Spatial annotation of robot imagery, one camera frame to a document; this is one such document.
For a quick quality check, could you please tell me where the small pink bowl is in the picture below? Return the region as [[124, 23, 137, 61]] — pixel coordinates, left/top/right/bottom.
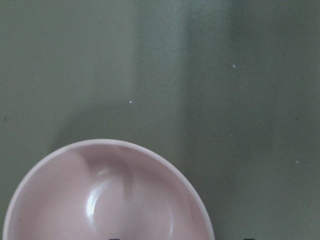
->
[[2, 139, 215, 240]]

